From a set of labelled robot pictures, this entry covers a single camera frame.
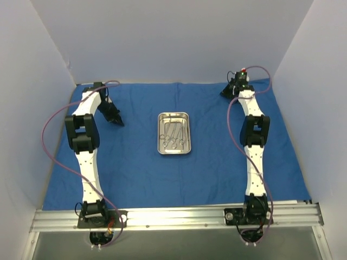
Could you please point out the aluminium front frame rail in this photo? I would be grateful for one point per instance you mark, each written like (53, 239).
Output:
(285, 214)

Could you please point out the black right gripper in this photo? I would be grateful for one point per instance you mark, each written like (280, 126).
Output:
(229, 88)

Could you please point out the steel surgical forceps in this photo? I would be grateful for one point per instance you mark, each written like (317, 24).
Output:
(174, 136)

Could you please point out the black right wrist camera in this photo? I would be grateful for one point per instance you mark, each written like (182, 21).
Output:
(241, 77)

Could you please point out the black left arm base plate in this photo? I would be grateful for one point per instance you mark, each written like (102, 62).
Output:
(113, 220)

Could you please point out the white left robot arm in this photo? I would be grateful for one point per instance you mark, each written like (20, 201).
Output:
(84, 140)

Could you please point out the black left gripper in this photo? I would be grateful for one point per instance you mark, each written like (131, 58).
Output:
(110, 112)

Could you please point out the stainless steel instrument tray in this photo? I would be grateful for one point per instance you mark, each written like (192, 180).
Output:
(174, 117)

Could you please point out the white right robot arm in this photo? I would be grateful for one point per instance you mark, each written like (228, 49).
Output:
(253, 137)

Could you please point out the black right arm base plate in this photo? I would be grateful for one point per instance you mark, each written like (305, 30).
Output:
(242, 216)

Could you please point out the steel hemostat clamp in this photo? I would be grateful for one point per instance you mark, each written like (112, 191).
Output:
(184, 133)

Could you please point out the blue surgical drape cloth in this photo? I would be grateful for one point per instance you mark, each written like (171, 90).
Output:
(133, 174)

